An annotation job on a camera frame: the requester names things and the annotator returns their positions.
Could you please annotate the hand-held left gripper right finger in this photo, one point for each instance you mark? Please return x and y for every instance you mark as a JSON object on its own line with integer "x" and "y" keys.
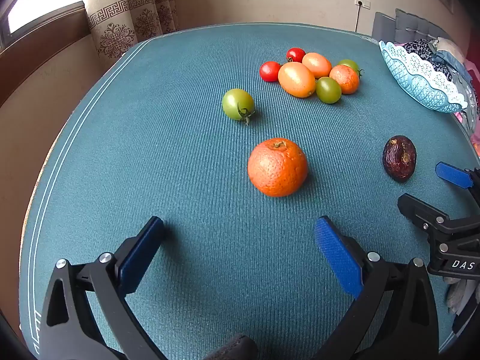
{"x": 335, "y": 255}

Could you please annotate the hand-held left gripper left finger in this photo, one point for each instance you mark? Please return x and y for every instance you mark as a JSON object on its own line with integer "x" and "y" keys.
{"x": 140, "y": 251}

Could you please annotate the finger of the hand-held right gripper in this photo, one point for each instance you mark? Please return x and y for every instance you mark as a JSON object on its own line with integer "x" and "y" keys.
{"x": 453, "y": 175}
{"x": 422, "y": 208}

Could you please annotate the dark wrinkled passion fruit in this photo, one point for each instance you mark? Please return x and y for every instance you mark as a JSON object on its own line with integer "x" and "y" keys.
{"x": 399, "y": 159}

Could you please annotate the light blue lattice basket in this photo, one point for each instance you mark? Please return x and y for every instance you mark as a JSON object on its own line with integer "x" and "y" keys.
{"x": 420, "y": 78}

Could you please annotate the large tangerine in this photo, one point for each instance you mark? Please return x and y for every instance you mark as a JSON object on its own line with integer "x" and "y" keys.
{"x": 277, "y": 168}

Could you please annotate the small tangerine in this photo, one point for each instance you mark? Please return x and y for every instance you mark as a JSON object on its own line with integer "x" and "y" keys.
{"x": 345, "y": 79}

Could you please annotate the green tomato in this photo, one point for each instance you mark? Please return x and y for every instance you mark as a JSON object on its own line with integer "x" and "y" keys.
{"x": 349, "y": 63}
{"x": 236, "y": 103}
{"x": 329, "y": 90}

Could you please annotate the large oval orange kumquat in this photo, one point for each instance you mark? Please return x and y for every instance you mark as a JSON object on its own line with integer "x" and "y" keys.
{"x": 296, "y": 79}

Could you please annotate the red cherry tomato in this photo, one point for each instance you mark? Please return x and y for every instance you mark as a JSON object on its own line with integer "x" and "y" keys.
{"x": 296, "y": 54}
{"x": 270, "y": 71}

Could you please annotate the grey white cloth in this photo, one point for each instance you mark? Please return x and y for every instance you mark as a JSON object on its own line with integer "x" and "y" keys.
{"x": 458, "y": 294}

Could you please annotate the folded light blue clothes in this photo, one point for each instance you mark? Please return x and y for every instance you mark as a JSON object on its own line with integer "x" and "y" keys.
{"x": 448, "y": 50}

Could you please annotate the leopard print cloth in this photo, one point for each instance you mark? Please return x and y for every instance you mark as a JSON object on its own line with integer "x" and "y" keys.
{"x": 418, "y": 47}

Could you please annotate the grey padded chair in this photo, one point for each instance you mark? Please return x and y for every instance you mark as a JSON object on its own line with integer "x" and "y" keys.
{"x": 405, "y": 24}

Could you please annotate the small oval orange kumquat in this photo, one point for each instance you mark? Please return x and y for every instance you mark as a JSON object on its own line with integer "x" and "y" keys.
{"x": 317, "y": 63}

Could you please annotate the beige patterned curtain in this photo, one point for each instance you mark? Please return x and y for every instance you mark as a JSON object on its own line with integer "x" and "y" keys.
{"x": 127, "y": 11}

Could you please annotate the white wall outlet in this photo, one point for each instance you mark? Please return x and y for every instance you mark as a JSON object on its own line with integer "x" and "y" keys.
{"x": 362, "y": 3}

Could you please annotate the brown wooden window frame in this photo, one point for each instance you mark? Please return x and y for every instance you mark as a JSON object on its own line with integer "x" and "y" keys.
{"x": 45, "y": 48}

